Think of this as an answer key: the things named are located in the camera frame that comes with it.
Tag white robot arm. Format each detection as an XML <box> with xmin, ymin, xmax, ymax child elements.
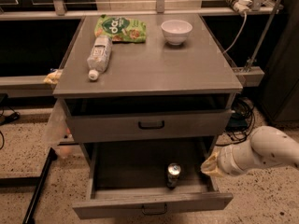
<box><xmin>201</xmin><ymin>126</ymin><xmax>299</xmax><ymax>177</ymax></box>

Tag clear plastic bag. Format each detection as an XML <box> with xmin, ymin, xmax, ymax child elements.
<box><xmin>42</xmin><ymin>100</ymin><xmax>73</xmax><ymax>159</ymax></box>

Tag white power strip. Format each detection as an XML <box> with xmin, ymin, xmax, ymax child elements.
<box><xmin>225</xmin><ymin>0</ymin><xmax>251</xmax><ymax>15</ymax></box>

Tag black floor frame bar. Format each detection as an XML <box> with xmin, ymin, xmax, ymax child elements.
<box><xmin>22</xmin><ymin>148</ymin><xmax>57</xmax><ymax>224</ymax></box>

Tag white bowl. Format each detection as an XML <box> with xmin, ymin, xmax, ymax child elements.
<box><xmin>161</xmin><ymin>20</ymin><xmax>192</xmax><ymax>45</ymax></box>

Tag black cable bundle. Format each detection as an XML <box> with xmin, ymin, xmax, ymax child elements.
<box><xmin>216</xmin><ymin>97</ymin><xmax>256</xmax><ymax>147</ymax></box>

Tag black drawer handle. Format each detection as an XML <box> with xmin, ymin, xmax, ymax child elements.
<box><xmin>138</xmin><ymin>120</ymin><xmax>164</xmax><ymax>130</ymax></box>
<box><xmin>141</xmin><ymin>203</ymin><xmax>168</xmax><ymax>216</ymax></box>

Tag white power cable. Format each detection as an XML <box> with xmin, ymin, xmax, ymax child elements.
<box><xmin>221</xmin><ymin>12</ymin><xmax>248</xmax><ymax>55</ymax></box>

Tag open lower drawer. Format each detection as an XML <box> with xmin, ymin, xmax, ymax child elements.
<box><xmin>73</xmin><ymin>138</ymin><xmax>233</xmax><ymax>219</ymax></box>

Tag yellow crumpled wrapper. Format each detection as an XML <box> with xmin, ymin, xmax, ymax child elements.
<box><xmin>44</xmin><ymin>69</ymin><xmax>63</xmax><ymax>85</ymax></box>

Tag redbull can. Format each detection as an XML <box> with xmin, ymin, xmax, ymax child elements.
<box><xmin>167</xmin><ymin>163</ymin><xmax>181</xmax><ymax>189</ymax></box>

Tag black upper drawer handle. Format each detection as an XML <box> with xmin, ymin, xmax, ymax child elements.
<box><xmin>138</xmin><ymin>120</ymin><xmax>164</xmax><ymax>130</ymax></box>

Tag grey drawer cabinet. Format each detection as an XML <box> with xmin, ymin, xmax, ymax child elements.
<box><xmin>52</xmin><ymin>13</ymin><xmax>244</xmax><ymax>146</ymax></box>

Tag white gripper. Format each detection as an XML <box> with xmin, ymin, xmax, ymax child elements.
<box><xmin>200</xmin><ymin>145</ymin><xmax>245</xmax><ymax>177</ymax></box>

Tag green snack bag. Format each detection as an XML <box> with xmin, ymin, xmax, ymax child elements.
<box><xmin>94</xmin><ymin>15</ymin><xmax>147</xmax><ymax>43</ymax></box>

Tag upper grey drawer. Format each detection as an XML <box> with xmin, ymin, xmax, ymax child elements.
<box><xmin>66</xmin><ymin>109</ymin><xmax>232</xmax><ymax>143</ymax></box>

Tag black lower drawer handle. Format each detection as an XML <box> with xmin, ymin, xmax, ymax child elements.
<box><xmin>141</xmin><ymin>203</ymin><xmax>168</xmax><ymax>216</ymax></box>

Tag clear plastic water bottle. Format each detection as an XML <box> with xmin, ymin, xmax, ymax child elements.
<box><xmin>87</xmin><ymin>35</ymin><xmax>112</xmax><ymax>81</ymax></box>

